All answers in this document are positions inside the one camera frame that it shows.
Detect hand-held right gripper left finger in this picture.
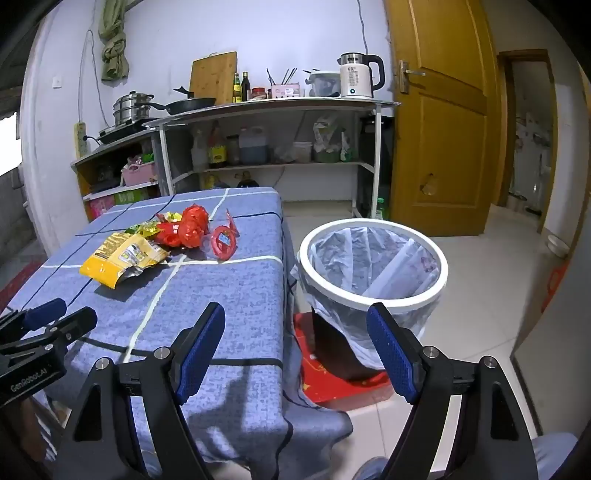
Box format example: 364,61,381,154
55,302,227,480

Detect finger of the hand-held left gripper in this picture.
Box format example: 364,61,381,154
0,307,99,358
0,298,68,343

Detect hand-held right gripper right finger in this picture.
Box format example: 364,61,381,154
366,302,539,480

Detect yellow snack bag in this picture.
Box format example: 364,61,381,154
79,231,171,291

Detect white rimmed trash bin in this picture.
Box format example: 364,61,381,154
295,219,450,384

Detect white plastic bin liner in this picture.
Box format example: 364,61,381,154
290,226,441,370

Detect red round plastic wrapper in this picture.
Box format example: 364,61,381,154
201,209,241,260

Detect red plastic bag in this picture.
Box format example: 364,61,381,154
154,204,211,250

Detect blue checked tablecloth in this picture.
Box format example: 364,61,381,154
0,187,354,480

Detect wooden shelf unit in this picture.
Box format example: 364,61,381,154
70,134,162,220

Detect pink basket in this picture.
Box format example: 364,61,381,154
121,159,160,186

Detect black induction cooker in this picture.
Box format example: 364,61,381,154
97,122,160,144

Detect white spray bottle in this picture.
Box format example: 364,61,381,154
191,129,208,171

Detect white bowl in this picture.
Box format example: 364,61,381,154
547,234,571,258

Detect soy sauce bottle yellow label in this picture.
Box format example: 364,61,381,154
208,121,228,168

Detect blue liquid jug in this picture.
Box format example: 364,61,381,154
238,127,269,164

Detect stainless steel pot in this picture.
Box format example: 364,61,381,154
113,91,155,126

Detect yellow wooden door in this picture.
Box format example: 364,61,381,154
385,0,497,238

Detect white plastic bags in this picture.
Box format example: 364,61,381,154
313,115,356,163

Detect black frying pan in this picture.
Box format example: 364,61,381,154
148,86,218,116

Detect white metal rack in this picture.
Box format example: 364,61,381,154
141,97,400,220

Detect green hanging cloth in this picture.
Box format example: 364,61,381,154
98,0,129,81

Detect pink chopstick holder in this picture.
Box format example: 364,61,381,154
265,67,301,99

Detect wooden cutting board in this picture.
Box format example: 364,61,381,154
190,51,238,106

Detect white electric kettle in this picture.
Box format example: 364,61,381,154
336,52,386,100

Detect black white cooker pot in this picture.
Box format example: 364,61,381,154
305,69,341,97

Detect wooden door frame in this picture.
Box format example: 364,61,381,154
496,48,561,234

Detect silver door handle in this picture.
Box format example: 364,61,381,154
398,59,426,95

